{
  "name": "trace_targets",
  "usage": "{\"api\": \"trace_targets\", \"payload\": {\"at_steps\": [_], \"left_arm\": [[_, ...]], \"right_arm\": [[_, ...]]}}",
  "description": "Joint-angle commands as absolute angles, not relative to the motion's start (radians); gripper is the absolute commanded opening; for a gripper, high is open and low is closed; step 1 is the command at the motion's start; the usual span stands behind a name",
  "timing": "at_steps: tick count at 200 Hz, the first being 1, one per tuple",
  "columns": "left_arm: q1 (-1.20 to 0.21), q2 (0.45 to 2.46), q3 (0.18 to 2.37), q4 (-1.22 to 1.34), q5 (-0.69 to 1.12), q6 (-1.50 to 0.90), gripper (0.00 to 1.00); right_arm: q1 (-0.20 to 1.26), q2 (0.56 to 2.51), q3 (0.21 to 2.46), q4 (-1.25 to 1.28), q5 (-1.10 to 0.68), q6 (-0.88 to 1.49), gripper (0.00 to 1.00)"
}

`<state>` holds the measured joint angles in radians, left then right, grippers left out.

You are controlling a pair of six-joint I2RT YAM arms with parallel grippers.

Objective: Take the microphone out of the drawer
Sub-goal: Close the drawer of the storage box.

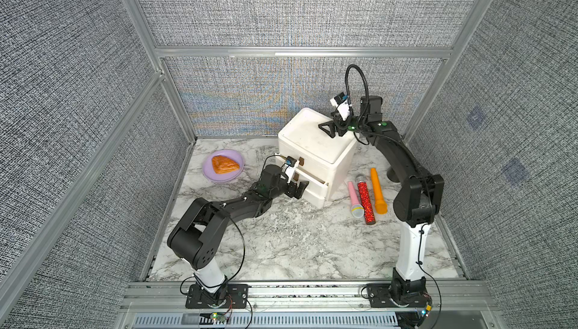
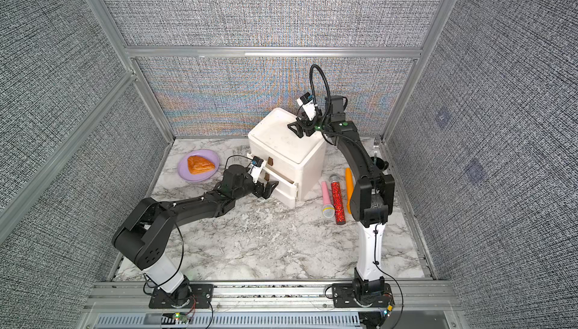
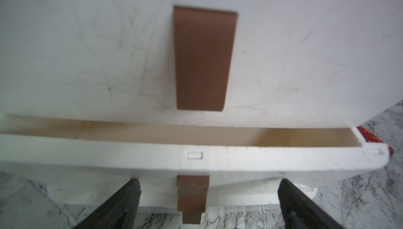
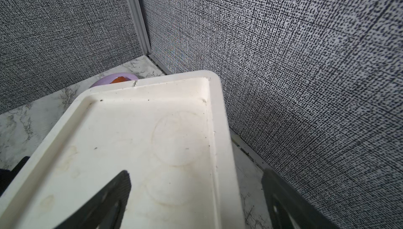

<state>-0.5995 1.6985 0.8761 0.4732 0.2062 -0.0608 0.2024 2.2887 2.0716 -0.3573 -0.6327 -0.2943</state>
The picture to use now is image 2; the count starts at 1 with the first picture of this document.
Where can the purple plate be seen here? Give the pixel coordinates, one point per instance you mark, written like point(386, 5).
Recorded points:
point(182, 168)

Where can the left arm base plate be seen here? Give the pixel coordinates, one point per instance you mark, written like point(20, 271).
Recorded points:
point(186, 296)

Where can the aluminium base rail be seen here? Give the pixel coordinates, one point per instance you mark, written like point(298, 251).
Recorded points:
point(414, 303)

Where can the white three-drawer storage unit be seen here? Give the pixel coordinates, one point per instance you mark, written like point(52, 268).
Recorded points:
point(295, 159)

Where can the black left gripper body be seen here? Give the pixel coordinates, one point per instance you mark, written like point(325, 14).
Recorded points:
point(261, 187)

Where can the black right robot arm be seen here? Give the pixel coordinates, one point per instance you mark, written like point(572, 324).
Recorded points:
point(372, 198)

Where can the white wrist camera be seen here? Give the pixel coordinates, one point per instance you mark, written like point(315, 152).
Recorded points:
point(256, 168)
point(306, 103)

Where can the black mug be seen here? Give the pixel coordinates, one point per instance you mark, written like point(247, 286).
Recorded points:
point(381, 164)

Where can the red glitter microphone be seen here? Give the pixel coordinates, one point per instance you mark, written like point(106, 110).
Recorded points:
point(336, 192)

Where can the pink microphone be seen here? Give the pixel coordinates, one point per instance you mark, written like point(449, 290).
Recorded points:
point(328, 209)

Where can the orange pastry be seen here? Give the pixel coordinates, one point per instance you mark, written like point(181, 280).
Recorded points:
point(198, 165)

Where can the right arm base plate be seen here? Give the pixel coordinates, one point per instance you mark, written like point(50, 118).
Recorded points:
point(376, 295)

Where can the orange microphone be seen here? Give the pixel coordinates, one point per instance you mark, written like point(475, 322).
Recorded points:
point(349, 188)

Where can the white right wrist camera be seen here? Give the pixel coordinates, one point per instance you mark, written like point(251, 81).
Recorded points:
point(306, 103)

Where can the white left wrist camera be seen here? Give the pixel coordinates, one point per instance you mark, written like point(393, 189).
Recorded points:
point(256, 168)

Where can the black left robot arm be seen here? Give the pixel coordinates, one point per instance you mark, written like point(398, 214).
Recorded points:
point(143, 237)

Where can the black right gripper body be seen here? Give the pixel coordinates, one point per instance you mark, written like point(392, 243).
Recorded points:
point(305, 126)

